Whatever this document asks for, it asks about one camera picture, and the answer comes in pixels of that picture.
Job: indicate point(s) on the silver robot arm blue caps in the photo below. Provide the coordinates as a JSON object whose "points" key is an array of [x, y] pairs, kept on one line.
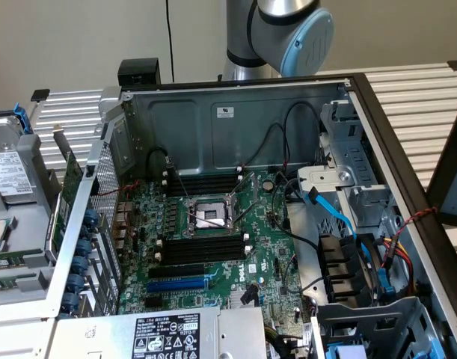
{"points": [[273, 30]]}

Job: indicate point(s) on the RAM slot white latches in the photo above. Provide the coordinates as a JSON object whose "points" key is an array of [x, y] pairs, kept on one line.
{"points": [[202, 259], [202, 247], [202, 187], [202, 177]]}

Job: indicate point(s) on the RAM slot black latches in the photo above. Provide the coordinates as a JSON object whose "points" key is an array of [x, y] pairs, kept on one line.
{"points": [[202, 253], [202, 241], [202, 182], [202, 192]]}

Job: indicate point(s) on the metal socket cover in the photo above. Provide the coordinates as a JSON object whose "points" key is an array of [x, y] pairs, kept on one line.
{"points": [[235, 207]]}

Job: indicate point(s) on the coin battery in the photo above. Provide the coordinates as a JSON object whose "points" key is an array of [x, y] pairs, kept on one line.
{"points": [[268, 184]]}

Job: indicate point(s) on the CPU socket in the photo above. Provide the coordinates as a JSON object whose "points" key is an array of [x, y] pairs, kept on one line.
{"points": [[207, 215]]}

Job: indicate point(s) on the thin metal locking lever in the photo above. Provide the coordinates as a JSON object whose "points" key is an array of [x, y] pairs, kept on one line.
{"points": [[182, 186], [209, 221]]}

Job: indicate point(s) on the open PC case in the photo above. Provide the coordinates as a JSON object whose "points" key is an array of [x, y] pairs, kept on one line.
{"points": [[250, 134]]}

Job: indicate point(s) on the green motherboard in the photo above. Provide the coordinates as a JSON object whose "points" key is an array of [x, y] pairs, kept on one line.
{"points": [[265, 239]]}

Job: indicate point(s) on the long black expansion slot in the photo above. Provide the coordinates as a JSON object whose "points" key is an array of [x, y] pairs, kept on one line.
{"points": [[175, 272]]}

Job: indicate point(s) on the blue expansion slot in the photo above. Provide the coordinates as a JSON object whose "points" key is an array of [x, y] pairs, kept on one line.
{"points": [[175, 286]]}

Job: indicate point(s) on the silver chipset heatsink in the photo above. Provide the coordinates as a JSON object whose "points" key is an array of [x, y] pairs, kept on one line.
{"points": [[235, 299]]}

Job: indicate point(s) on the metal disk bay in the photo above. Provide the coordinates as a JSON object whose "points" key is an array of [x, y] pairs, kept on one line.
{"points": [[359, 157]]}

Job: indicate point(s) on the black fan shroud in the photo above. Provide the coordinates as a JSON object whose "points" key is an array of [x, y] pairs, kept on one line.
{"points": [[336, 261]]}

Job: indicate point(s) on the black box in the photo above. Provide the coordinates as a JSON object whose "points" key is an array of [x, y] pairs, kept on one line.
{"points": [[138, 71]]}

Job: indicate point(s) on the blue card retention clip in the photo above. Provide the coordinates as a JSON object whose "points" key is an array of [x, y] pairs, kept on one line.
{"points": [[79, 264], [76, 281], [91, 218], [85, 245], [69, 301]]}

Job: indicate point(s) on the short black expansion slot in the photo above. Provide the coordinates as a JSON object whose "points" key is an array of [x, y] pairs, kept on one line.
{"points": [[153, 303]]}

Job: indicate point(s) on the green graphics card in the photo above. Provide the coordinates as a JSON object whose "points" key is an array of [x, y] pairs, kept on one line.
{"points": [[72, 175]]}

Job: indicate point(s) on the blue drive clip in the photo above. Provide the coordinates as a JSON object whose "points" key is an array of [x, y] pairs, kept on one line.
{"points": [[386, 282]]}

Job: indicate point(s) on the grey drive cage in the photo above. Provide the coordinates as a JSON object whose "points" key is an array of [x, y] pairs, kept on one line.
{"points": [[362, 318]]}

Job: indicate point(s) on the grey power supply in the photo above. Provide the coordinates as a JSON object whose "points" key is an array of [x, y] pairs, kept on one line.
{"points": [[108, 333]]}

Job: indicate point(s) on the grey hard drive tray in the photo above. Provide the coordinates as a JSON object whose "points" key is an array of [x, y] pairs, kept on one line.
{"points": [[30, 224]]}

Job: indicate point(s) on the blue drive caddy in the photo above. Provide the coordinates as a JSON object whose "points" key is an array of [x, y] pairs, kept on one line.
{"points": [[346, 353]]}

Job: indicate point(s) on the blue rack latch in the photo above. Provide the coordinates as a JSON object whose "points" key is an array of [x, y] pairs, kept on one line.
{"points": [[22, 117]]}

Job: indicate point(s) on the dark framed monitor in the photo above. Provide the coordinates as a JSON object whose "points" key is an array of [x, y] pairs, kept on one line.
{"points": [[456, 187]]}

